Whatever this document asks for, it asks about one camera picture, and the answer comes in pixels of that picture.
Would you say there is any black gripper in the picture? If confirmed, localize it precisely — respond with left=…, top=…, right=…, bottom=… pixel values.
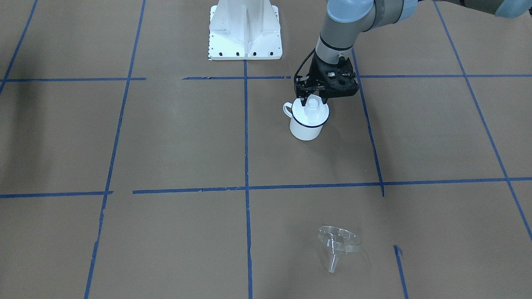
left=294, top=55, right=359, bottom=107

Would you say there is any white mug lid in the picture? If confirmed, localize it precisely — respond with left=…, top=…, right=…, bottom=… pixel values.
left=291, top=94, right=330, bottom=127

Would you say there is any clear plastic funnel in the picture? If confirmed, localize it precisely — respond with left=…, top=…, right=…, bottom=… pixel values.
left=318, top=225, right=362, bottom=273

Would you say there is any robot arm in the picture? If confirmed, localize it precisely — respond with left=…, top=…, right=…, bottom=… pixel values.
left=293, top=0, right=419, bottom=107

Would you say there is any white enamel mug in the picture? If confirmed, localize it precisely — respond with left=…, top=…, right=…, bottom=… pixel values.
left=283, top=94, right=330, bottom=141

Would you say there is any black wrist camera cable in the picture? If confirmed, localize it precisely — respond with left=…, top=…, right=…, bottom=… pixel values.
left=294, top=48, right=317, bottom=86

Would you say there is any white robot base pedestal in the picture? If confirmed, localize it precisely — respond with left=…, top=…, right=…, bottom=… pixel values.
left=208, top=0, right=283, bottom=61

